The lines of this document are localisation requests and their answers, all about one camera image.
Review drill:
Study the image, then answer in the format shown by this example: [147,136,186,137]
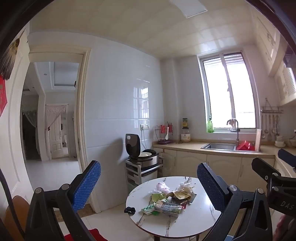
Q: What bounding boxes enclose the white crumpled tissue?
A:
[178,181,193,193]

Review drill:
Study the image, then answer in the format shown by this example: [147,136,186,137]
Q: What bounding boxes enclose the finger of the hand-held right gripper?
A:
[277,149,296,168]
[252,157,282,184]

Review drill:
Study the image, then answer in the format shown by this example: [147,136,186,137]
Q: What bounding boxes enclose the white panelled room door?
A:
[45,104,69,159]

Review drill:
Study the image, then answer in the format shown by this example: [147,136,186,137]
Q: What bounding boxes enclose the cloth on faucet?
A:
[227,118,238,131]

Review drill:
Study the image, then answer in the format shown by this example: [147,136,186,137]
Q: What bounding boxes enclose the ceiling light panel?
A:
[169,0,208,18]

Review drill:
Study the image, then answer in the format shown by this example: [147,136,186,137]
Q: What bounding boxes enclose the window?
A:
[196,51,260,133]

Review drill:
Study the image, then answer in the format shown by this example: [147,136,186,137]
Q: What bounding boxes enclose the red basin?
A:
[236,141,255,151]

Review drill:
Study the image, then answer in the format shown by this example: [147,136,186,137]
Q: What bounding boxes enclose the small green white packet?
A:
[141,204,158,216]

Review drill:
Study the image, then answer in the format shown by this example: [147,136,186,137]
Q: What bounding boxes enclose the steel sink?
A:
[201,142,238,151]

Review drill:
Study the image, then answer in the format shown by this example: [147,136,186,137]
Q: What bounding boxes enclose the tasselled fan decoration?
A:
[0,38,20,80]

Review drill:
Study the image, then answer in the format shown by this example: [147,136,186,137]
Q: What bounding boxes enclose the wooden chair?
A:
[5,195,30,234]

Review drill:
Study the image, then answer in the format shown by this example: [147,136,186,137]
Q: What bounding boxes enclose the black cable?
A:
[0,167,26,234]

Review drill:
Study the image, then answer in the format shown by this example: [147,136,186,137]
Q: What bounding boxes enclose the round white marble table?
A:
[125,176,223,241]

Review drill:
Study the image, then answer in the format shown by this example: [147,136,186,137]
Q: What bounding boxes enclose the red cushion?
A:
[63,228,100,241]

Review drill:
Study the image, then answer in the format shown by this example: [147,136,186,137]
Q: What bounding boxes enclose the red paper decoration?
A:
[0,75,8,117]

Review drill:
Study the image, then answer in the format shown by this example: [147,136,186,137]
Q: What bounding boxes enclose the metal faucet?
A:
[228,118,241,150]

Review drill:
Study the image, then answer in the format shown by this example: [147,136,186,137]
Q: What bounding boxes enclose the glass jar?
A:
[181,128,191,143]

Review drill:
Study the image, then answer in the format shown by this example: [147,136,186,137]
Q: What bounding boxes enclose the beige countertop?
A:
[153,138,296,160]

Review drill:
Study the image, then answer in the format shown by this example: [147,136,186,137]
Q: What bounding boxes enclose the cream upper cabinets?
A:
[251,9,296,106]

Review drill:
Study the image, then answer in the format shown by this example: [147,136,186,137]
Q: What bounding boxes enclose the pink crumpled plastic bag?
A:
[155,182,171,194]

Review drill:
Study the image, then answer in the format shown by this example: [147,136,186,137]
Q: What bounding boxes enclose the green soap bottle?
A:
[206,115,214,133]

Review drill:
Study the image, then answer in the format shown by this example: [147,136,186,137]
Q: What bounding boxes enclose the metal utensil rail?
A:
[260,97,284,114]

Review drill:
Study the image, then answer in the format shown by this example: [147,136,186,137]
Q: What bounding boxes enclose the red dish rack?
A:
[154,122,175,144]

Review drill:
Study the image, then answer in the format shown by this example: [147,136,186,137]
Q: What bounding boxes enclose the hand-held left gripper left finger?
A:
[24,160,102,241]

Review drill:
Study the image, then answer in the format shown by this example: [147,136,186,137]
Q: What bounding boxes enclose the pale cutting board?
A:
[255,128,262,152]

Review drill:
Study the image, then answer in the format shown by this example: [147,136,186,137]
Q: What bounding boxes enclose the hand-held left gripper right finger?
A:
[196,162,273,241]

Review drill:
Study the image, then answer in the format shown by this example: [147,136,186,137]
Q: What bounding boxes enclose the yellow snack packet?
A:
[172,190,192,200]

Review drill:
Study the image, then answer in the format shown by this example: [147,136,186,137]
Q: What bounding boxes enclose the cream cabinets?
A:
[153,147,296,193]
[251,9,296,106]

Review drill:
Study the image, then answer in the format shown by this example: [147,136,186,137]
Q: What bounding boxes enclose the person's right hand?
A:
[274,214,296,241]

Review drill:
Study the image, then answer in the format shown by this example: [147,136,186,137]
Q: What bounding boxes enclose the black rice cooker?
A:
[125,133,160,168]

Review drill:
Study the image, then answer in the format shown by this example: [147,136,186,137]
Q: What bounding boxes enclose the cream lower cabinets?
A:
[153,147,296,193]

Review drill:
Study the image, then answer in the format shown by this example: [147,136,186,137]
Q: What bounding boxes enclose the white storage cart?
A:
[125,160,163,193]

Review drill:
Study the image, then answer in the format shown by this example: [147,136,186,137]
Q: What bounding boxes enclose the long white green wrapper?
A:
[154,200,183,218]

